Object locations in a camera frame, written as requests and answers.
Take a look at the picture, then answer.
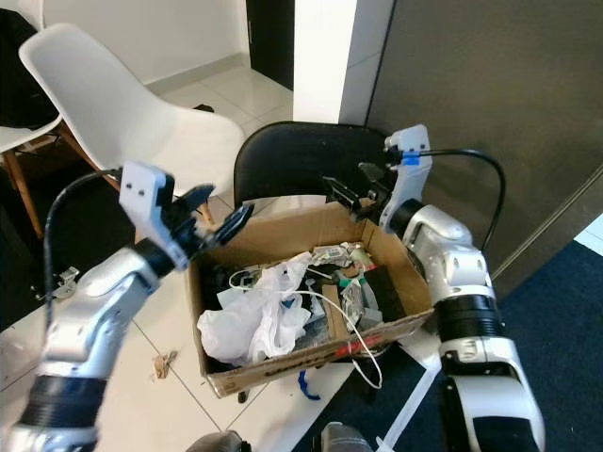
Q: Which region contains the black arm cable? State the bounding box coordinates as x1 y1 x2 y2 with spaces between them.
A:
41 168 124 316
417 148 509 252

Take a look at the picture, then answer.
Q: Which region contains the white chair with bag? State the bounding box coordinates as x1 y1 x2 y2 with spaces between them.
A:
0 0 65 238

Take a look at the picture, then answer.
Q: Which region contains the crumpled clear wrapper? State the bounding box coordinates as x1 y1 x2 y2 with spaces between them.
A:
308 242 374 275

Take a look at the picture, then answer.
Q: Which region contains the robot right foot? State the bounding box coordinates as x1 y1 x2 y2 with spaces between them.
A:
319 421 379 452

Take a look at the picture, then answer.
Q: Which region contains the white shell chair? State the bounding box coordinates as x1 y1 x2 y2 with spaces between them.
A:
19 24 247 238

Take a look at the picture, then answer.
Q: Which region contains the brown cardboard strip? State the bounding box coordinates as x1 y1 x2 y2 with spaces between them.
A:
319 286 350 342

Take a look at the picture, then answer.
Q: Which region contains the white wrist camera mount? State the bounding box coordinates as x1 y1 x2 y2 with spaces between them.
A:
120 160 182 272
382 125 433 229

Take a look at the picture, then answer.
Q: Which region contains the white cable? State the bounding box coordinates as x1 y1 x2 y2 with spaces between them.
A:
300 285 385 393

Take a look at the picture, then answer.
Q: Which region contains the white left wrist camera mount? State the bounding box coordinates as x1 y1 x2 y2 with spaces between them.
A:
120 160 182 272

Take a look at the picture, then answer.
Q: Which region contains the brown cardboard box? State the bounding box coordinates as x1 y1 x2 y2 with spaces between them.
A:
187 202 435 400

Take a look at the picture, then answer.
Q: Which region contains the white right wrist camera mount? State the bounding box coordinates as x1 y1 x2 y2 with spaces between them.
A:
382 125 433 229

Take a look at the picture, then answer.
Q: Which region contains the black bag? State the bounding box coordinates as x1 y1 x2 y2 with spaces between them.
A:
0 8 59 131

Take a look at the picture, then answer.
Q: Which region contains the wooden clothespin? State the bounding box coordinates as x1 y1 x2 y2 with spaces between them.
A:
153 349 181 380

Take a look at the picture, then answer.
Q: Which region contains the black floor mat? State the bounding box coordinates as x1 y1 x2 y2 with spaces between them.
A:
0 153 125 332

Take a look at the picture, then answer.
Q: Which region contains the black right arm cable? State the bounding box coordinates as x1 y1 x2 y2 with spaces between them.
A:
417 148 509 252

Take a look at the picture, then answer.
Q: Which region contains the blue plastic scrap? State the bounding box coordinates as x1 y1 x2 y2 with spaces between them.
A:
296 369 322 402

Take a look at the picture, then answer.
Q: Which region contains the white plastic bag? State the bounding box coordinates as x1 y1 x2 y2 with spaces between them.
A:
197 252 318 367

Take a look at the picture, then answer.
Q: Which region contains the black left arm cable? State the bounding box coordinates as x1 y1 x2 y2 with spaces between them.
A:
41 168 124 316

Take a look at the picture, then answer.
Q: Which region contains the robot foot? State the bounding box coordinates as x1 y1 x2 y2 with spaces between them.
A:
186 430 252 452
319 421 379 452

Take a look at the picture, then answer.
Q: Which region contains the black door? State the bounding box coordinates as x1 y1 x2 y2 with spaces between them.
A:
245 0 296 93

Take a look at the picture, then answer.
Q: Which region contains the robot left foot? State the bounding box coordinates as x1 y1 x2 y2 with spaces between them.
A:
186 430 252 452

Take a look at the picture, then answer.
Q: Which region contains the metal clip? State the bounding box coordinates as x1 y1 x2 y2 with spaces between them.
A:
44 266 82 301

